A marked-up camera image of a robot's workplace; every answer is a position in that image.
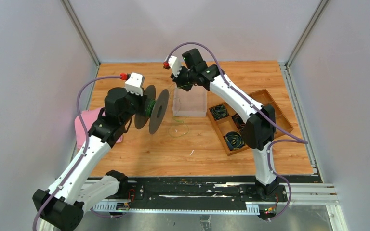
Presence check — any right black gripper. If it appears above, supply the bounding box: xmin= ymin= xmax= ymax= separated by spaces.
xmin=171 ymin=65 xmax=196 ymax=92

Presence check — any dark grey perforated spool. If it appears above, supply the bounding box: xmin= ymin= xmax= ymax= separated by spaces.
xmin=134 ymin=85 xmax=169 ymax=134

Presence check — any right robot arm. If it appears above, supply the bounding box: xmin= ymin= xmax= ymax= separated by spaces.
xmin=163 ymin=49 xmax=278 ymax=201

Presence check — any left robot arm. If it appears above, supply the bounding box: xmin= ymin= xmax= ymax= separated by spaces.
xmin=32 ymin=85 xmax=169 ymax=231

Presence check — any translucent plastic tray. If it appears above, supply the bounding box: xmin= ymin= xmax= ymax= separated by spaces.
xmin=172 ymin=86 xmax=207 ymax=117

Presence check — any pink cloth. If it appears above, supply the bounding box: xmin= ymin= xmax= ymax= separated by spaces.
xmin=74 ymin=107 xmax=124 ymax=151

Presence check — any wooden compartment tray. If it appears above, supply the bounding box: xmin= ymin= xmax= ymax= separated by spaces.
xmin=207 ymin=89 xmax=293 ymax=156

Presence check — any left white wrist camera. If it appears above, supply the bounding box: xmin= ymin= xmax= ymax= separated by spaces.
xmin=124 ymin=72 xmax=145 ymax=96

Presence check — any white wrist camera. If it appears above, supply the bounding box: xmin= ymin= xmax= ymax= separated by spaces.
xmin=163 ymin=55 xmax=182 ymax=77
xmin=124 ymin=72 xmax=145 ymax=96

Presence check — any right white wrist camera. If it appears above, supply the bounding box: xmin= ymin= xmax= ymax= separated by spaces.
xmin=163 ymin=55 xmax=182 ymax=77

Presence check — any coiled cable blue green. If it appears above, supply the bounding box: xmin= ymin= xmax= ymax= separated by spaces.
xmin=210 ymin=104 xmax=229 ymax=121

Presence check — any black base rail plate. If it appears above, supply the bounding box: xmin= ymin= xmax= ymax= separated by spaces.
xmin=97 ymin=176 xmax=289 ymax=212

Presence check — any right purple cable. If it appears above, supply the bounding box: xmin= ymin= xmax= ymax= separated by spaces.
xmin=165 ymin=42 xmax=309 ymax=220

